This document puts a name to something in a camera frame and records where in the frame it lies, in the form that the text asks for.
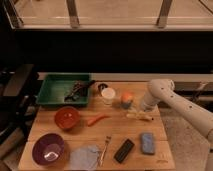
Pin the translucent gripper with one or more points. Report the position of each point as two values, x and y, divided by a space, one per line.
139 113

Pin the yellow banana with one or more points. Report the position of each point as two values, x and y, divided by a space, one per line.
132 116

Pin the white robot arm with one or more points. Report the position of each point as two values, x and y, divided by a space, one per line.
200 118

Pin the red bowl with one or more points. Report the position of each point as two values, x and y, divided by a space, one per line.
67 117

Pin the purple bowl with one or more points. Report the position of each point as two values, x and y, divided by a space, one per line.
48 149

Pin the orange ball on cup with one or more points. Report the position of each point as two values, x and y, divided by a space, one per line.
126 100

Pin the blue sponge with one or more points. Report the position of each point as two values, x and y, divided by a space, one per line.
147 144

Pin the white cup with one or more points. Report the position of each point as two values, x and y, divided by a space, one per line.
108 95

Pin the black rectangular case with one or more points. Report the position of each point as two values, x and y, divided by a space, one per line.
123 151

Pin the dark brush in tray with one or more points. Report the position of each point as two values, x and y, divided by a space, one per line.
78 90

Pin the blue grey cloth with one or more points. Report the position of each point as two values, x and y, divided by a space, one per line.
84 158

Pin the green plastic tray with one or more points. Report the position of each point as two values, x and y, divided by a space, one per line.
55 87

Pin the black chair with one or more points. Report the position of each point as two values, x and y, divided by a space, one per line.
16 95

